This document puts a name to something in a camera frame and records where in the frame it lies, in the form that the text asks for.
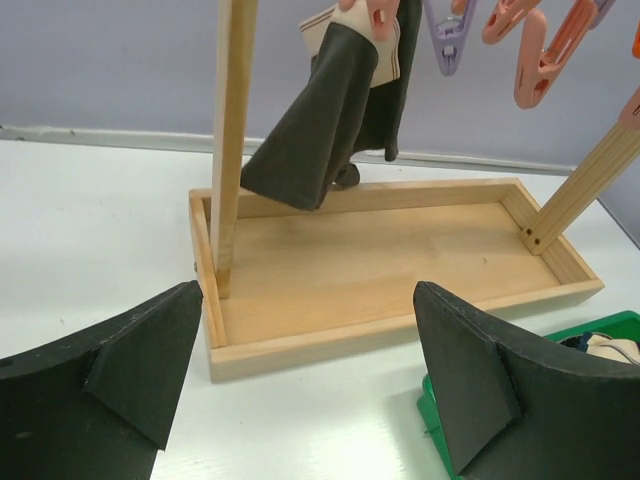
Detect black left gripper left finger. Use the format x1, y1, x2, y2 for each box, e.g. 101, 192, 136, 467
1, 280, 203, 480

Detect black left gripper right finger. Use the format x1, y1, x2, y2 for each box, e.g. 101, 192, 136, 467
413, 281, 639, 479

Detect dark olive underwear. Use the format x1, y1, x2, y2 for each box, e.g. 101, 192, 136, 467
240, 1, 422, 211

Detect pink round clip hanger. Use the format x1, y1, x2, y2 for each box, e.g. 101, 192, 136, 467
328, 1, 610, 130

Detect cream navy-trim underwear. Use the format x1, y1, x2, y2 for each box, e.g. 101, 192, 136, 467
560, 332, 639, 365

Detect wooden hanger rack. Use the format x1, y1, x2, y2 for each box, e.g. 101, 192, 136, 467
189, 1, 639, 380

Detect green plastic tray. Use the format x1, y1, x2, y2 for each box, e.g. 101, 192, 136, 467
416, 310, 639, 479

